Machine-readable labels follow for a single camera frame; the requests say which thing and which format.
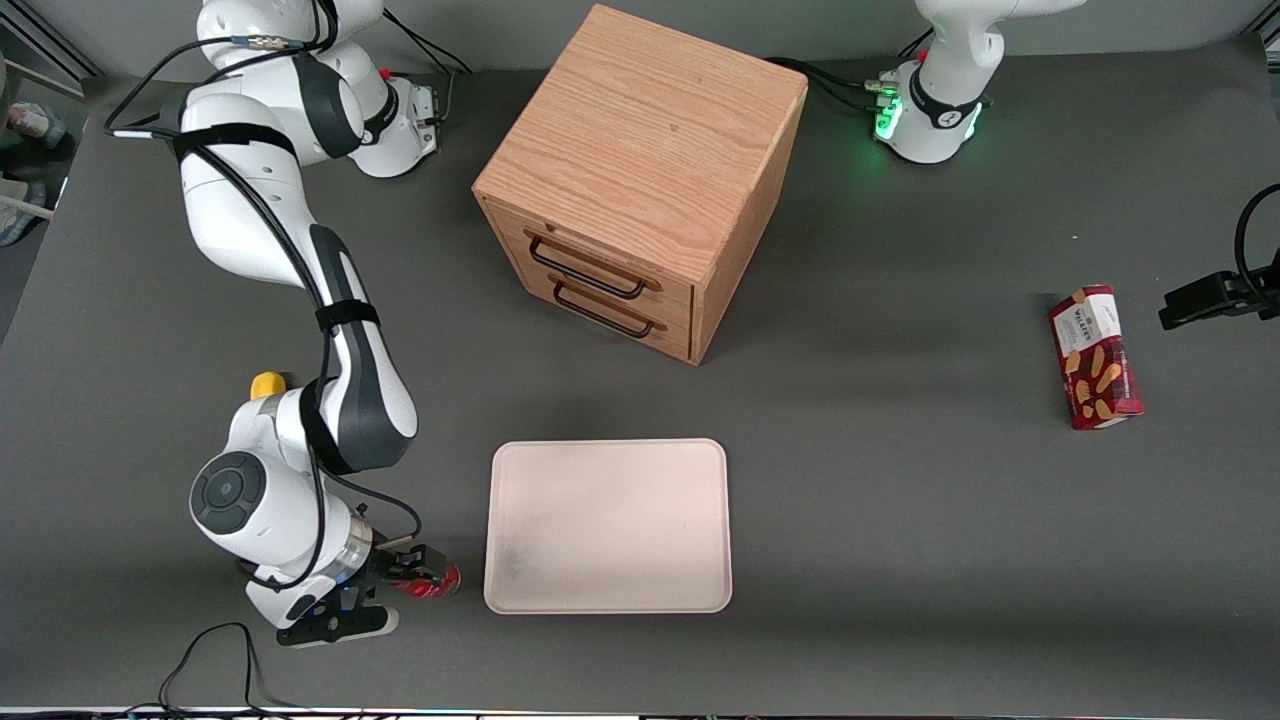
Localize beige plastic tray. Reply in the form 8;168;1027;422
483;438;733;615

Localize long black drawer handle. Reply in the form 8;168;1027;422
526;234;650;301

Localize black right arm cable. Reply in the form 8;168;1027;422
104;0;423;593

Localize white grey sneaker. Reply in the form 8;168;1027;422
0;180;53;247
4;100;53;143

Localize wooden drawer with short handle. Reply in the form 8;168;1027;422
515;262;694;363

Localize wooden drawer with long handle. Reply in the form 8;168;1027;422
483;198;697;323

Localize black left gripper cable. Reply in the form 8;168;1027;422
1234;184;1280;293

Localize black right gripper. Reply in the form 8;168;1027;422
345;538;449;611

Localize black arm base cables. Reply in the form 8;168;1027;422
765;28;937;113
380;10;477;127

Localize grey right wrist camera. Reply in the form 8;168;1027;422
275;598;400;649

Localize thin black looped cable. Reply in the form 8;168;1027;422
120;622;306;717

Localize red coke bottle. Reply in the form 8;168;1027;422
394;562;462;600

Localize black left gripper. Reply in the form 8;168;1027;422
1159;268;1280;332

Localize black right arm base cables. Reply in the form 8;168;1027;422
380;10;477;127

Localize red cookie box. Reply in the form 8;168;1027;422
1048;284;1145;432

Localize wooden drawer cabinet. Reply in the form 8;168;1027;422
472;3;809;367

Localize short black drawer handle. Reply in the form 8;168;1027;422
551;280;657;340

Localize black left arm base cables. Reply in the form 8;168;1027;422
765;28;937;113

